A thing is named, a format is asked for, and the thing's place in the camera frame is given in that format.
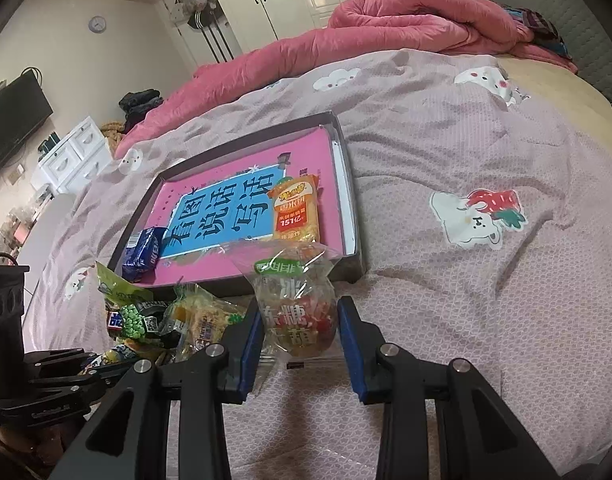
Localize beige bed sheet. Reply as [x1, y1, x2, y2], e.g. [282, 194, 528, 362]
[496, 55, 612, 121]

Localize printed pink bedsheet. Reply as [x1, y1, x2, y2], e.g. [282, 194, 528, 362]
[23, 47, 612, 480]

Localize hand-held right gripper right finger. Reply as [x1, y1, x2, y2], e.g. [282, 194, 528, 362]
[337, 296, 561, 480]

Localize blue cookie packet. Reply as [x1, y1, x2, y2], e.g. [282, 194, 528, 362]
[122, 226, 167, 282]

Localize grey quilted headboard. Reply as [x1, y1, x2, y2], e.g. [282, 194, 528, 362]
[473, 0, 612, 106]

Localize hanging grey bags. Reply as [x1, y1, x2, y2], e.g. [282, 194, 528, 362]
[168, 0, 219, 28]

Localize dark clothes pile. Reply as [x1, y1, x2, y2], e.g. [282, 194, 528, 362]
[118, 89, 165, 123]

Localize grey shallow cardboard box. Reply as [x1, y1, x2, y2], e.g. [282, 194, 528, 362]
[107, 110, 365, 293]

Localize yellow pastry packet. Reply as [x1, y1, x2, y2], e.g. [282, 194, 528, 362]
[161, 282, 247, 361]

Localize black television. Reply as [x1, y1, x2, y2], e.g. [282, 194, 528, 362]
[0, 72, 54, 183]

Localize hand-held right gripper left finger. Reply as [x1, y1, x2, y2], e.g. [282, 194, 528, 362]
[48, 305, 265, 480]

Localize pile of small bottles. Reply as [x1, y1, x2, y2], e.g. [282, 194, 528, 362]
[0, 205, 37, 256]

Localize dark green pea packet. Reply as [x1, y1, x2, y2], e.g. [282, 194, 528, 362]
[95, 262, 174, 348]

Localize orange snack packet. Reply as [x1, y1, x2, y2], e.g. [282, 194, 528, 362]
[267, 172, 321, 245]

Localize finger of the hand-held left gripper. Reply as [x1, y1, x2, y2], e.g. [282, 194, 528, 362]
[22, 347, 101, 369]
[28, 359, 140, 392]

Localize clear candy bag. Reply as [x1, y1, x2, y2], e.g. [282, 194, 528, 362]
[221, 240, 343, 361]

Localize white door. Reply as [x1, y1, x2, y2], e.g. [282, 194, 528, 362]
[153, 0, 244, 66]

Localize pink picture book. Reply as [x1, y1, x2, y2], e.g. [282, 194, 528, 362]
[136, 125, 344, 288]

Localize pink quilt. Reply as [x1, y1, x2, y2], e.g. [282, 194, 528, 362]
[115, 0, 579, 161]

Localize white rounded bench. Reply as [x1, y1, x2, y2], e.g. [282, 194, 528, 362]
[16, 192, 77, 311]

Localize colourful clothes pile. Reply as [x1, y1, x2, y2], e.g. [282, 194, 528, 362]
[506, 5, 574, 61]

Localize white drawer cabinet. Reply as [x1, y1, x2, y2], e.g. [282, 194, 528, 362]
[30, 116, 114, 196]

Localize brown fuzzy blanket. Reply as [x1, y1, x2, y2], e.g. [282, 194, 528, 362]
[100, 121, 129, 153]

